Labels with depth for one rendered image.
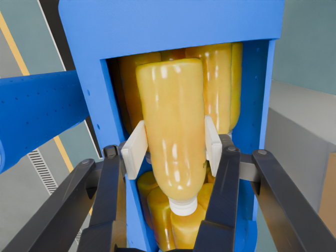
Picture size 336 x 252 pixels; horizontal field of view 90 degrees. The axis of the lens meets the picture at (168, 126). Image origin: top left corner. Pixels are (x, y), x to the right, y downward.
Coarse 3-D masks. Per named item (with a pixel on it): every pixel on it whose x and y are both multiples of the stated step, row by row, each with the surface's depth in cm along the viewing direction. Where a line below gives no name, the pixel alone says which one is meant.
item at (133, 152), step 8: (136, 128) 17; (144, 128) 19; (136, 136) 16; (144, 136) 18; (128, 144) 14; (136, 144) 15; (144, 144) 18; (128, 152) 13; (136, 152) 15; (144, 152) 18; (128, 160) 14; (136, 160) 15; (128, 168) 14; (136, 168) 15; (128, 176) 14
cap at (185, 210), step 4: (196, 200) 23; (172, 204) 22; (176, 204) 22; (188, 204) 22; (192, 204) 22; (196, 204) 23; (172, 208) 23; (176, 208) 22; (180, 208) 22; (184, 208) 22; (188, 208) 22; (192, 208) 22; (176, 212) 22; (180, 212) 22; (184, 212) 22; (188, 212) 22; (192, 212) 22
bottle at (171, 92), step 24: (144, 72) 15; (168, 72) 14; (192, 72) 15; (144, 96) 16; (168, 96) 15; (192, 96) 15; (144, 120) 18; (168, 120) 16; (192, 120) 16; (168, 144) 17; (192, 144) 17; (168, 168) 18; (192, 168) 18; (168, 192) 20; (192, 192) 20
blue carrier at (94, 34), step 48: (96, 0) 13; (144, 0) 12; (192, 0) 12; (240, 0) 13; (96, 48) 15; (144, 48) 14; (96, 96) 18; (240, 144) 37; (240, 192) 41; (144, 240) 25; (240, 240) 45
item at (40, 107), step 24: (72, 72) 89; (0, 96) 49; (24, 96) 55; (48, 96) 63; (72, 96) 75; (0, 120) 46; (24, 120) 52; (48, 120) 61; (72, 120) 76; (0, 144) 45; (24, 144) 53; (0, 168) 48
